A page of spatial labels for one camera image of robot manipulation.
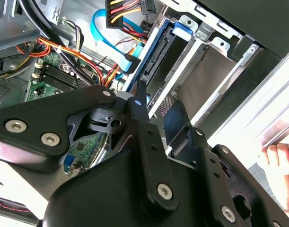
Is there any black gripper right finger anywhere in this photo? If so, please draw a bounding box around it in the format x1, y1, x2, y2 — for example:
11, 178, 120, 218
163, 100, 288, 227

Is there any blue data wire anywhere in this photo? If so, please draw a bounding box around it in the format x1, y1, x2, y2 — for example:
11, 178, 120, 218
91, 9, 141, 74

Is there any hard disk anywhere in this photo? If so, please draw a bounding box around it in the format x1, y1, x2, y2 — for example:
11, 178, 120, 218
122, 18, 198, 112

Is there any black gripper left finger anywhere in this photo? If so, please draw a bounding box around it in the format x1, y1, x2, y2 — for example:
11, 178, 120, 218
0, 79, 181, 214

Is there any red yellow power wire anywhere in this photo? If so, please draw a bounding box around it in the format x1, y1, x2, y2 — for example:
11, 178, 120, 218
105, 0, 159, 48

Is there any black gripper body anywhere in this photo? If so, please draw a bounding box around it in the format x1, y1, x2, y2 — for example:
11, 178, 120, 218
41, 150, 221, 227

